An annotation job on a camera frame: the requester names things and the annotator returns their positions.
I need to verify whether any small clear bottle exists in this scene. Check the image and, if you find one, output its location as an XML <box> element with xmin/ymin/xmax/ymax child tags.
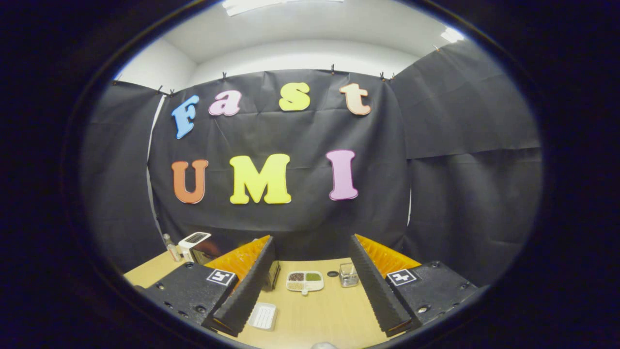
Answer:
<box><xmin>163</xmin><ymin>234</ymin><xmax>181</xmax><ymax>262</ymax></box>

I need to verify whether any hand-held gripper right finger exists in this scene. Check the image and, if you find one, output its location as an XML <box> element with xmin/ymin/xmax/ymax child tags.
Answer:
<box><xmin>349</xmin><ymin>234</ymin><xmax>480</xmax><ymax>337</ymax></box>

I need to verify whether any white divided plate with grains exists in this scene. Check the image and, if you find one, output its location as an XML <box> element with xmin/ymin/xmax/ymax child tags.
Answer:
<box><xmin>286</xmin><ymin>270</ymin><xmax>324</xmax><ymax>295</ymax></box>

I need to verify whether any black backdrop cloth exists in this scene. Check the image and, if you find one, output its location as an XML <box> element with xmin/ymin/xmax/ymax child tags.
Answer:
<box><xmin>80</xmin><ymin>40</ymin><xmax>542</xmax><ymax>286</ymax></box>

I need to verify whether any small white ribbed tray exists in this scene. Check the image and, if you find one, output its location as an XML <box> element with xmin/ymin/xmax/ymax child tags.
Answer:
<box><xmin>248</xmin><ymin>302</ymin><xmax>278</xmax><ymax>331</ymax></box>

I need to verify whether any black toaster oven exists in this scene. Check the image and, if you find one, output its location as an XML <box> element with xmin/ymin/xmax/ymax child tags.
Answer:
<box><xmin>189</xmin><ymin>242</ymin><xmax>280</xmax><ymax>291</ymax></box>

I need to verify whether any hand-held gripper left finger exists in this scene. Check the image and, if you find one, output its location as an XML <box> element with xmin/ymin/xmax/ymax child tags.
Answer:
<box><xmin>144</xmin><ymin>235</ymin><xmax>277</xmax><ymax>337</ymax></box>

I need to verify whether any wire mesh holder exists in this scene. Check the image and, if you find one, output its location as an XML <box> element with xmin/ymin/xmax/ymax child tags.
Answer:
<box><xmin>339</xmin><ymin>262</ymin><xmax>359</xmax><ymax>288</ymax></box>

